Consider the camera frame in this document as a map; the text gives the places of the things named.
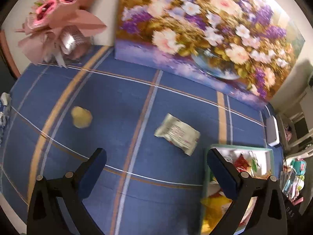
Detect white power adapter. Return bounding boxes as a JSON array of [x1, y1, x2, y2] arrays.
[[266, 116, 280, 146]]

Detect orange yellow snack packet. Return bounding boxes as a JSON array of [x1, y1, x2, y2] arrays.
[[254, 170, 272, 180]]

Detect yellow jelly cup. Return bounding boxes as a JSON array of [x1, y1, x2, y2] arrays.
[[71, 106, 93, 129]]

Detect blue white wrapper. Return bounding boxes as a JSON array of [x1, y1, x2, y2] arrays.
[[0, 92, 12, 143]]

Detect white lattice shelf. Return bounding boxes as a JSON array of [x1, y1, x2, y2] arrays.
[[277, 78, 312, 159]]

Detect pink flower bouquet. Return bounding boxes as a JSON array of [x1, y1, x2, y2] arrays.
[[18, 0, 106, 66]]

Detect blue plaid tablecloth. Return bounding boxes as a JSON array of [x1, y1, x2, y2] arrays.
[[1, 47, 274, 234]]

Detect red snack packet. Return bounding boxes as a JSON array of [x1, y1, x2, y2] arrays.
[[233, 154, 250, 172]]

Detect floral painting canvas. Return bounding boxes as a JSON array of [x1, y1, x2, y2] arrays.
[[115, 0, 305, 108]]

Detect white teal snack tray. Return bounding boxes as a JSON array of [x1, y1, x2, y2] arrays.
[[199, 144, 274, 234]]

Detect pile of small trinkets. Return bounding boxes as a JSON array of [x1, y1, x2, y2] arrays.
[[280, 159, 307, 206]]

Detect beige snack packet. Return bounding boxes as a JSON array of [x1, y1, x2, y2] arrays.
[[154, 113, 201, 156]]

